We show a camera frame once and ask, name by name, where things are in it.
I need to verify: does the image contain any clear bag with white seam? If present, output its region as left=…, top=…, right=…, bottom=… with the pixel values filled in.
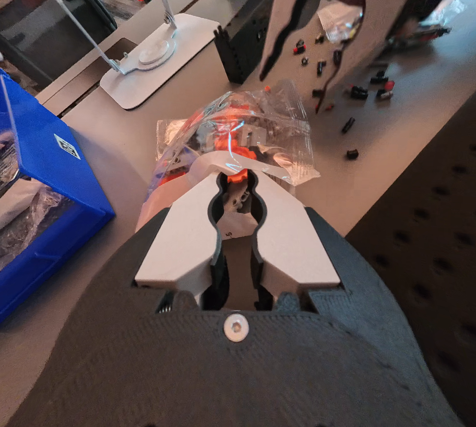
left=136, top=80, right=321, bottom=240

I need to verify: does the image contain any brown desk cable flap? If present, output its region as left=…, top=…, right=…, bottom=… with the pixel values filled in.
left=56, top=39, right=134, bottom=115

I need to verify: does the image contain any crumpled white plastic bag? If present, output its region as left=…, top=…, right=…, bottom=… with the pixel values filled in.
left=0, top=174, right=75, bottom=271

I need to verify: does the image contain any black studded mat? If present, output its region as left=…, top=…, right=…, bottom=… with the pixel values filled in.
left=346, top=93, right=476, bottom=427

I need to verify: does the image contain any blue plastic bin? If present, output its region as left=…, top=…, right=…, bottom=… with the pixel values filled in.
left=0, top=68, right=116, bottom=323

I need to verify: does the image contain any group of black connector pins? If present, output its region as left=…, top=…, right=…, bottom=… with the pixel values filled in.
left=312, top=50, right=389, bottom=160

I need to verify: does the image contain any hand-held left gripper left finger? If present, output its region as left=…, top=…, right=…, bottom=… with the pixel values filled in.
left=135, top=171, right=229, bottom=310

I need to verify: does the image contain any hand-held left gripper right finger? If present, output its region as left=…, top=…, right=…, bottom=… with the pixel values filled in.
left=249, top=172, right=341, bottom=310

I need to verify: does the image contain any white book stand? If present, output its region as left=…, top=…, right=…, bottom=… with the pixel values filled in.
left=0, top=0, right=221, bottom=110

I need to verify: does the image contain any clear plastic parts bag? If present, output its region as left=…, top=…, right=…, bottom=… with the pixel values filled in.
left=319, top=0, right=467, bottom=50

